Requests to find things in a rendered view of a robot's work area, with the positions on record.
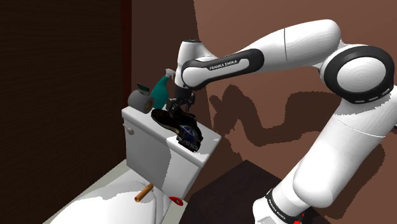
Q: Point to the dark robot stand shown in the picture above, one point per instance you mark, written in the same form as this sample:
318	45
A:
229	192

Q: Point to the brown wooden cylinder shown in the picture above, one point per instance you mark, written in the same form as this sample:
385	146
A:
143	193

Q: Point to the small dark green box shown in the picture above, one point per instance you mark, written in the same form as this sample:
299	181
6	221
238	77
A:
143	88

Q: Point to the teal spray bottle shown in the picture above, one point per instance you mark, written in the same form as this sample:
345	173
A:
159	93

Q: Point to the grey toilet paper roll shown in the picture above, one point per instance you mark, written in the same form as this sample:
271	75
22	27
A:
139	100

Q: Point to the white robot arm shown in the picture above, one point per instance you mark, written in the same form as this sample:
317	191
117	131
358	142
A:
325	161

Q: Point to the white toilet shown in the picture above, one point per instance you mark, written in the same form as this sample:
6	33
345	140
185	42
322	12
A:
145	155

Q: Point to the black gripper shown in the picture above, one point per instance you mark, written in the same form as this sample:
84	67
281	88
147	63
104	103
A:
183	98

